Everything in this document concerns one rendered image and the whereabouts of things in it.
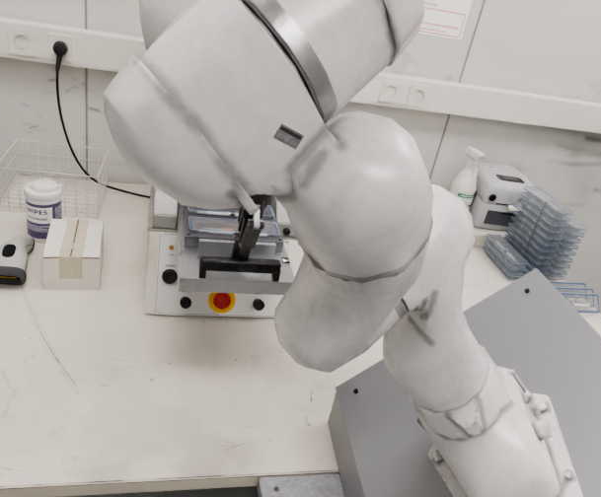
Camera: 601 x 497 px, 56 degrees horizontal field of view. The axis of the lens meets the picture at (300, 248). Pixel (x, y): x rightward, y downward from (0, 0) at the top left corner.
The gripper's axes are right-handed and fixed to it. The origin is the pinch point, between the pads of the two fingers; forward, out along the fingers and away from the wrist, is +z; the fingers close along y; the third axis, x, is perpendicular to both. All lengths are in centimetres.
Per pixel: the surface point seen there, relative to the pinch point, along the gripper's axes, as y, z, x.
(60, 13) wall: -92, 11, -45
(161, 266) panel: -12.7, 23.2, -13.8
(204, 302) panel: -7.2, 28.6, -3.7
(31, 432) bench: 25.9, 19.9, -33.8
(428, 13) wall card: -98, -4, 64
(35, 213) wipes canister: -36, 34, -45
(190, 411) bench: 22.2, 21.3, -7.4
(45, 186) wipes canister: -40, 29, -42
